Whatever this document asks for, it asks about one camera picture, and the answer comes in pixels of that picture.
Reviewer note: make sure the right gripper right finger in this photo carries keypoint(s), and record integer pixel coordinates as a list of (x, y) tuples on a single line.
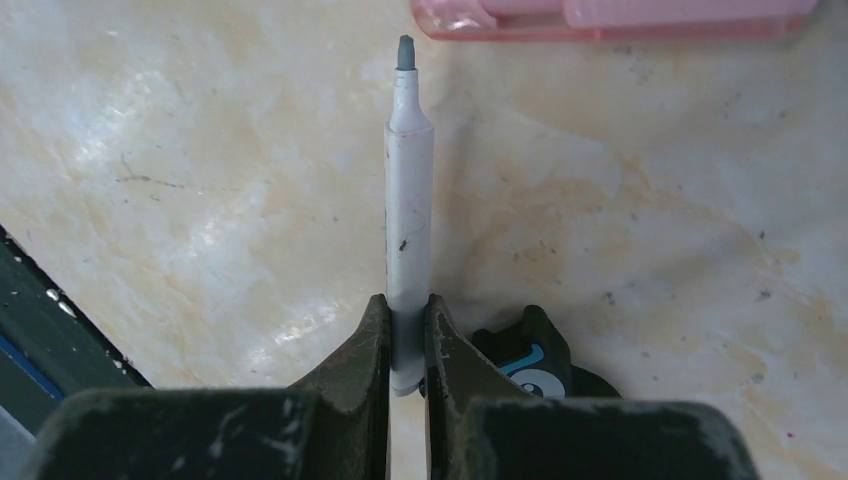
[(481, 425)]

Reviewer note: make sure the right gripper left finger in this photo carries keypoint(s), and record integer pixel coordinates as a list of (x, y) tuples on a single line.
[(330, 424)]

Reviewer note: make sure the grey white marker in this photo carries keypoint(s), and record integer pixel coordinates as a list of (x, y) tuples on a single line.
[(409, 139)]

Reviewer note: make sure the owl eraser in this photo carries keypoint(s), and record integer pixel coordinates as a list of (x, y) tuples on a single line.
[(533, 354)]

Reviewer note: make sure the pink highlighter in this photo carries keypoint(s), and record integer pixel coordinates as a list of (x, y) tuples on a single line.
[(602, 20)]

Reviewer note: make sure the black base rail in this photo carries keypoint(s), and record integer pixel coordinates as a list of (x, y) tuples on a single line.
[(50, 350)]

